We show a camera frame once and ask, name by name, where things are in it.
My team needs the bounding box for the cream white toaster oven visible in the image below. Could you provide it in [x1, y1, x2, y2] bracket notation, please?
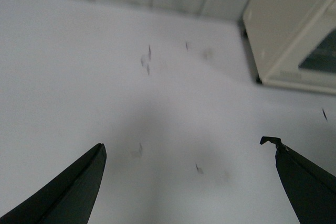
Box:
[243, 0, 335, 94]

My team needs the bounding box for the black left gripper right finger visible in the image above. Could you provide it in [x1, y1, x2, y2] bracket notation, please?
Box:
[260, 136, 335, 223]

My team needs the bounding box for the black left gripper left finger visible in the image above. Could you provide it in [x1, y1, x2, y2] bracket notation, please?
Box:
[1, 143, 107, 223]

